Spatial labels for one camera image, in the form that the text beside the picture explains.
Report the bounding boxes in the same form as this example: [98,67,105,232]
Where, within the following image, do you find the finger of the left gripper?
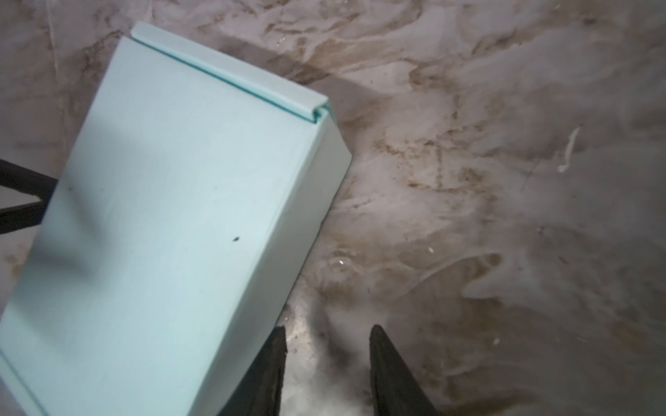
[1,159,58,234]

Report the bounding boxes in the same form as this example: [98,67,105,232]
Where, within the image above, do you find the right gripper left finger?
[218,326,288,416]

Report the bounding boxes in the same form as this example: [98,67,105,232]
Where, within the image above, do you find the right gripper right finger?
[369,324,438,416]

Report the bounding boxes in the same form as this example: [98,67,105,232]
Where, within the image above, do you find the mint paper box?
[1,22,351,415]

